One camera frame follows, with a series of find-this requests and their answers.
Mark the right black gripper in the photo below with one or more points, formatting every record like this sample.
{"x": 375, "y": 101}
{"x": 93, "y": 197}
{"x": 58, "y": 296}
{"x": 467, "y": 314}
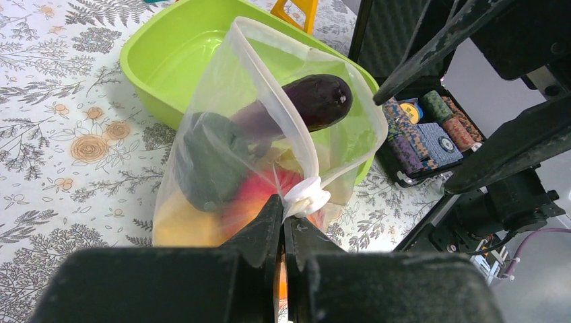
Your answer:
{"x": 497, "y": 188}

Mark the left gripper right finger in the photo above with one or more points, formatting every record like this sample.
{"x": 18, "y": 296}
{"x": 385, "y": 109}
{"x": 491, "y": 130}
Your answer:
{"x": 302, "y": 239}

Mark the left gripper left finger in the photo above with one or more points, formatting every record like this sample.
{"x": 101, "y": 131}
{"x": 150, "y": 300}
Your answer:
{"x": 258, "y": 242}

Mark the red pomegranate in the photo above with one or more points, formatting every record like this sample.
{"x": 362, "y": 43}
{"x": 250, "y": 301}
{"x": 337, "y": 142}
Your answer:
{"x": 252, "y": 196}

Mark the dark green avocado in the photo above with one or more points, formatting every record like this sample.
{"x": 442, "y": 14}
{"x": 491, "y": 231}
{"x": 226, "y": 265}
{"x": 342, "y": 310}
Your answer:
{"x": 209, "y": 161}

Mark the clear zip top bag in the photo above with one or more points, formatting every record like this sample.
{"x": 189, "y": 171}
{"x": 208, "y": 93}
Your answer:
{"x": 269, "y": 116}

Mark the purple eggplant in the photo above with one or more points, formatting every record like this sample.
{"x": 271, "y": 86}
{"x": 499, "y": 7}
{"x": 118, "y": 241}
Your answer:
{"x": 321, "y": 100}

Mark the green plastic tray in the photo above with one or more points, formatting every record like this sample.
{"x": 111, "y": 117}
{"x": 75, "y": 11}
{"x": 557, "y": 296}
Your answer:
{"x": 178, "y": 62}

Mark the yellow lemon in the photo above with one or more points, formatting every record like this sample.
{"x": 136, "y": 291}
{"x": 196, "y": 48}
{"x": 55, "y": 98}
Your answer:
{"x": 177, "y": 223}

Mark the black open case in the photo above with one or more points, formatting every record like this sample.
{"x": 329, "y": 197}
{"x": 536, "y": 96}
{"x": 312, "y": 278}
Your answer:
{"x": 429, "y": 132}

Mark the yellow blue brick tower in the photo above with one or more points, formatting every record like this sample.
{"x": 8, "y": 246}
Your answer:
{"x": 299, "y": 13}

